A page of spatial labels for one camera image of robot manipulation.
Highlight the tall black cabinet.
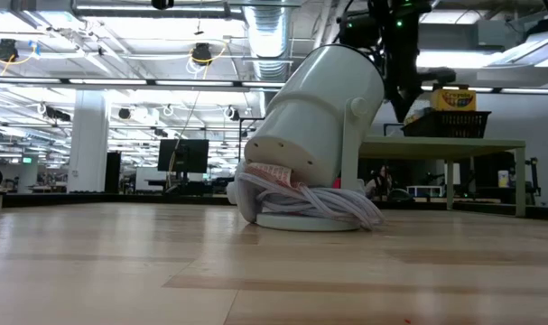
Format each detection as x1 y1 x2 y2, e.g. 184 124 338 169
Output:
104 152 122 194

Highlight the person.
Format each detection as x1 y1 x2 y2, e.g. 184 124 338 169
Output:
366 164 395 198

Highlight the white cylindrical cup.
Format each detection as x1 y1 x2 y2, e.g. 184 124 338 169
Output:
244 43 386 232

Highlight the silver ribbed ventilation duct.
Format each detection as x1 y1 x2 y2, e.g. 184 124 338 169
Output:
244 0 293 82

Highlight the black aluminium table frame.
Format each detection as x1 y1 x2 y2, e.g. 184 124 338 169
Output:
2 191 548 222

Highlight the white building pillar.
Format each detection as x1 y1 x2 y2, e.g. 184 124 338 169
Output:
67 89 110 194

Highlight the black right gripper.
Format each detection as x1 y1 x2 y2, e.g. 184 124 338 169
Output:
337 0 458 124

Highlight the black background monitor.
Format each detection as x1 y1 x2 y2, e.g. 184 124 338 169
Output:
157 138 210 175

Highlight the white lamp power cord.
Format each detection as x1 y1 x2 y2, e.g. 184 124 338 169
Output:
226 160 387 231

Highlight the black hanging ceiling camera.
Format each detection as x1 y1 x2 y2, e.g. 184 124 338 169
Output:
0 39 20 63
190 42 214 67

